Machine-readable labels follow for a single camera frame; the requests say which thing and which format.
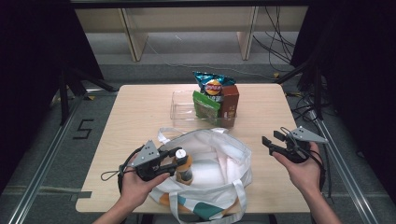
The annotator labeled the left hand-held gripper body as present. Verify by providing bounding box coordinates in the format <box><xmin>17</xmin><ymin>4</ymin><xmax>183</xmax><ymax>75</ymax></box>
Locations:
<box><xmin>130</xmin><ymin>139</ymin><xmax>171</xmax><ymax>183</ymax></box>

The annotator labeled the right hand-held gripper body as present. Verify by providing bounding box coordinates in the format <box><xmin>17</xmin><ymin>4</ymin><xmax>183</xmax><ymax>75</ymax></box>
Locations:
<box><xmin>280</xmin><ymin>125</ymin><xmax>329</xmax><ymax>164</ymax></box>

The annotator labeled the orange drink bottle white cap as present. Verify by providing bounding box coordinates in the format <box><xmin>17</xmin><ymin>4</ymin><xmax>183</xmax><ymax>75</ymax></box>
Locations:
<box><xmin>174</xmin><ymin>148</ymin><xmax>194</xmax><ymax>187</ymax></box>

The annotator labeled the white patterned tote bag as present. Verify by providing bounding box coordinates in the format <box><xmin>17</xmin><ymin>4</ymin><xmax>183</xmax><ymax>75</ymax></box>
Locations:
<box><xmin>148</xmin><ymin>126</ymin><xmax>254</xmax><ymax>224</ymax></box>

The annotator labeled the clear plastic bin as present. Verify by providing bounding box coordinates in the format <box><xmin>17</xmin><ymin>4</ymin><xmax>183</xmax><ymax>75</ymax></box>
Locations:
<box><xmin>169</xmin><ymin>90</ymin><xmax>238</xmax><ymax>125</ymax></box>

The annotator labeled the green snack packet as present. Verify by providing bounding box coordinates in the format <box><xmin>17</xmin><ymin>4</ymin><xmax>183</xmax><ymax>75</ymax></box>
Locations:
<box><xmin>191</xmin><ymin>90</ymin><xmax>222</xmax><ymax>127</ymax></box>

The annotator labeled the brown drink carton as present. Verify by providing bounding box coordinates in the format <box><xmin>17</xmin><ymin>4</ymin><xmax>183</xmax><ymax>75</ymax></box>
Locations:
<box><xmin>219</xmin><ymin>85</ymin><xmax>241</xmax><ymax>129</ymax></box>

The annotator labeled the blue chips bag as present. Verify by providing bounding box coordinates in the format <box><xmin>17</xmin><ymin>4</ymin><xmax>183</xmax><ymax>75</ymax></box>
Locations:
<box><xmin>191</xmin><ymin>70</ymin><xmax>237</xmax><ymax>98</ymax></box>

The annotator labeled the person's right hand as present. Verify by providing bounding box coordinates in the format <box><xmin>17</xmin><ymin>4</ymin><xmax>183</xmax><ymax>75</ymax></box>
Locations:
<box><xmin>272</xmin><ymin>142</ymin><xmax>323</xmax><ymax>196</ymax></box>

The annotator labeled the person's left hand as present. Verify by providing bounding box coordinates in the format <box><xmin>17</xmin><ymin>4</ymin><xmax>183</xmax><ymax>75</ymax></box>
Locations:
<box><xmin>119</xmin><ymin>169</ymin><xmax>172</xmax><ymax>214</ymax></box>

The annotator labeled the black metal stand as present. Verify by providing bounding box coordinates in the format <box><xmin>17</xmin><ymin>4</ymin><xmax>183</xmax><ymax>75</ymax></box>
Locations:
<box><xmin>275</xmin><ymin>59</ymin><xmax>325</xmax><ymax>120</ymax></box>
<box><xmin>57</xmin><ymin>66</ymin><xmax>118</xmax><ymax>125</ymax></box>

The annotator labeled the grey tape strip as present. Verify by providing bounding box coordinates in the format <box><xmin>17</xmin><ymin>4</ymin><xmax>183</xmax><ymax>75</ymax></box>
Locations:
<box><xmin>69</xmin><ymin>190</ymin><xmax>93</xmax><ymax>200</ymax></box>

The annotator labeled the black curtain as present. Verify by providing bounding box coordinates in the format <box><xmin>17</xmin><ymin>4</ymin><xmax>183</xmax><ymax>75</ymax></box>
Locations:
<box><xmin>0</xmin><ymin>0</ymin><xmax>105</xmax><ymax>195</ymax></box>
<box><xmin>290</xmin><ymin>0</ymin><xmax>396</xmax><ymax>206</ymax></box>

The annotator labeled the right hand-held gripper cable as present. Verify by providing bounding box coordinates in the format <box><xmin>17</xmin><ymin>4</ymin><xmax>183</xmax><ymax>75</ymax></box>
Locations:
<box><xmin>307</xmin><ymin>148</ymin><xmax>328</xmax><ymax>192</ymax></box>

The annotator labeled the black cable tangle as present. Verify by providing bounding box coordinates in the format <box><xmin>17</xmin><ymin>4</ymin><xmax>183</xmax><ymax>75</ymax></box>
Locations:
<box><xmin>292</xmin><ymin>92</ymin><xmax>318</xmax><ymax>122</ymax></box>

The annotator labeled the aluminium floor rail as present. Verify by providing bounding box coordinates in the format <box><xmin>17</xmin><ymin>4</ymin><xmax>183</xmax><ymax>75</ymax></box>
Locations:
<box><xmin>6</xmin><ymin>89</ymin><xmax>120</xmax><ymax>224</ymax></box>
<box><xmin>312</xmin><ymin>119</ymin><xmax>379</xmax><ymax>224</ymax></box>

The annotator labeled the white floor cable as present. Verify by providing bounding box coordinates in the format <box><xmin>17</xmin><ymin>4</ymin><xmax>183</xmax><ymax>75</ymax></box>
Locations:
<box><xmin>145</xmin><ymin>39</ymin><xmax>276</xmax><ymax>80</ymax></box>

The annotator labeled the bundle of black cables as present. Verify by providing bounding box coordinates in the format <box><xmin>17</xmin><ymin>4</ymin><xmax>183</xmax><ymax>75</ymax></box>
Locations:
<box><xmin>251</xmin><ymin>6</ymin><xmax>297</xmax><ymax>73</ymax></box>

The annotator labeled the beige wooden desk frame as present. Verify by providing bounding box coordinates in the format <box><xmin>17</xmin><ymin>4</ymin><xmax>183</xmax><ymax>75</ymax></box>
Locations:
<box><xmin>73</xmin><ymin>6</ymin><xmax>309</xmax><ymax>63</ymax></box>

